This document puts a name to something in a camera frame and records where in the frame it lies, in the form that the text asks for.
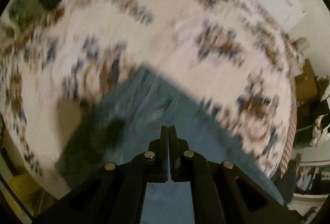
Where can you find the grey folded cloth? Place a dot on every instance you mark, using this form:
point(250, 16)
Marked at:
point(24, 12)

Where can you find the blue denim pants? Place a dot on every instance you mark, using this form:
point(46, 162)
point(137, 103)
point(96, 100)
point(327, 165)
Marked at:
point(128, 118)

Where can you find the floral white bed sheet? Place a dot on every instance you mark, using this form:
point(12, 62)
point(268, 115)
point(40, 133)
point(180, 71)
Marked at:
point(230, 55)

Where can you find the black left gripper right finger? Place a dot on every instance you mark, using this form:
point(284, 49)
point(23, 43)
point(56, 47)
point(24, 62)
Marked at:
point(222, 193)

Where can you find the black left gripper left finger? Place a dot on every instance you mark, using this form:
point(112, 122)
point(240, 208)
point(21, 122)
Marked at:
point(114, 193)

